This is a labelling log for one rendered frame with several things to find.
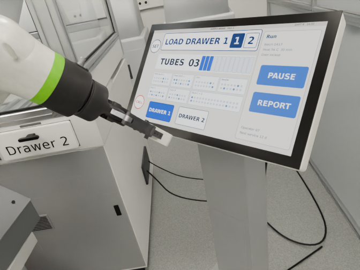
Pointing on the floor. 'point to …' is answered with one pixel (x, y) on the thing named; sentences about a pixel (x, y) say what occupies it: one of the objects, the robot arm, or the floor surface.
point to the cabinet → (89, 202)
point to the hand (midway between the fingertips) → (158, 135)
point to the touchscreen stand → (236, 208)
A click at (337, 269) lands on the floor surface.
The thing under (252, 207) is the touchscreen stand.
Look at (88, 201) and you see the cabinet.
